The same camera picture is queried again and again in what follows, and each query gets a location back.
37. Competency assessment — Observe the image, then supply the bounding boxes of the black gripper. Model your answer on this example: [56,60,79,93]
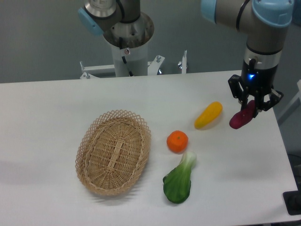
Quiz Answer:
[228,62,284,118]

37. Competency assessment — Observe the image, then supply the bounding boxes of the orange tangerine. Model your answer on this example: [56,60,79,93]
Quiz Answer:
[166,130,189,153]

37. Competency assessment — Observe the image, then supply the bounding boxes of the purple sweet potato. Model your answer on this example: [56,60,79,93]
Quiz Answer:
[229,100,255,129]

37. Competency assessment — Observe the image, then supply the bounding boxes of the woven wicker basket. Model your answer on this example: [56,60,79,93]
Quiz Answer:
[75,110,151,196]

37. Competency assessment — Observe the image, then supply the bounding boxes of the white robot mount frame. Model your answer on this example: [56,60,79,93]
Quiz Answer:
[79,42,190,80]

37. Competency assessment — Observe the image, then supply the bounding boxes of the black box at table edge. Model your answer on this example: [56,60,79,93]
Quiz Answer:
[283,191,301,216]

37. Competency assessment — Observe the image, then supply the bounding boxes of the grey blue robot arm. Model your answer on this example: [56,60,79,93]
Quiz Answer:
[78,0,294,117]

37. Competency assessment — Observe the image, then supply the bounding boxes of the green bok choy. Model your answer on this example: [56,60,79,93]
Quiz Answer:
[162,152,197,204]

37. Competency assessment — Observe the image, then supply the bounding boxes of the yellow squash toy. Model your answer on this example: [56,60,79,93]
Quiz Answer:
[194,101,223,129]

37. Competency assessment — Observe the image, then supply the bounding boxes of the white frame at right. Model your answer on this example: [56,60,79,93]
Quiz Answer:
[277,80,301,126]

